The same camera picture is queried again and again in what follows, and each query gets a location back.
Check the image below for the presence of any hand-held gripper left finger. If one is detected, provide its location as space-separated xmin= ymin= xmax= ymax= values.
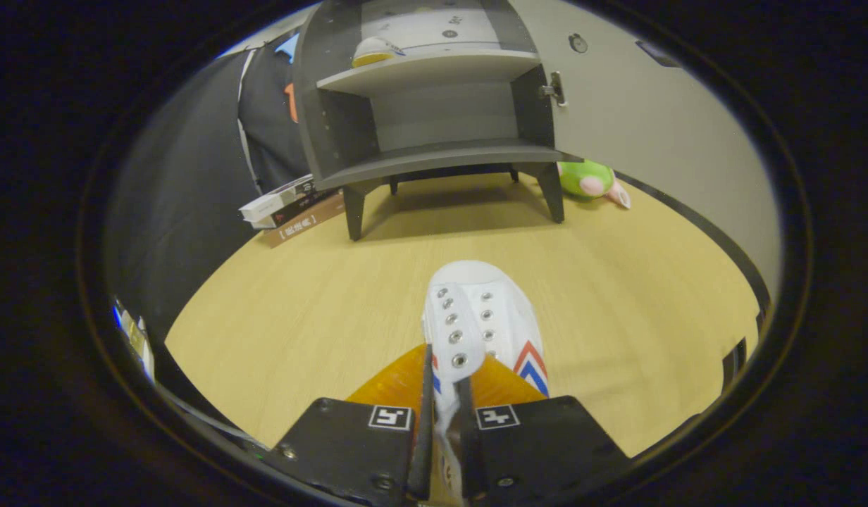
xmin=265 ymin=343 xmax=435 ymax=506

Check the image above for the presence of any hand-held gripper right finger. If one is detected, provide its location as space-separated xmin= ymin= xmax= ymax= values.
xmin=454 ymin=354 xmax=631 ymax=502

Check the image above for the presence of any white shoe with chevron stripes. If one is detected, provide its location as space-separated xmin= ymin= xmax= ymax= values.
xmin=421 ymin=261 xmax=550 ymax=504

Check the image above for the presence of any white shoe with yellow sole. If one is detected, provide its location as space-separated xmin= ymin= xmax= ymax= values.
xmin=352 ymin=37 xmax=407 ymax=69

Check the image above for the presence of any metal cabinet hinge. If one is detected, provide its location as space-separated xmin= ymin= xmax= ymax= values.
xmin=540 ymin=70 xmax=567 ymax=108

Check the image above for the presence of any brown book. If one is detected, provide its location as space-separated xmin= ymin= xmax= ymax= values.
xmin=263 ymin=194 xmax=347 ymax=249

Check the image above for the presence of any black book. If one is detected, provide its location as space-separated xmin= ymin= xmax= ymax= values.
xmin=251 ymin=187 xmax=345 ymax=230

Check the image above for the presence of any green and pink plush toy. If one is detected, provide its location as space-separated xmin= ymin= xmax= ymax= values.
xmin=557 ymin=160 xmax=631 ymax=210

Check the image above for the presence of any white and gold box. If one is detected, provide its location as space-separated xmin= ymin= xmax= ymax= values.
xmin=112 ymin=299 xmax=156 ymax=381

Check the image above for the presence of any black backdrop cloth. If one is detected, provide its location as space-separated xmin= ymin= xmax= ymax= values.
xmin=103 ymin=32 xmax=311 ymax=339

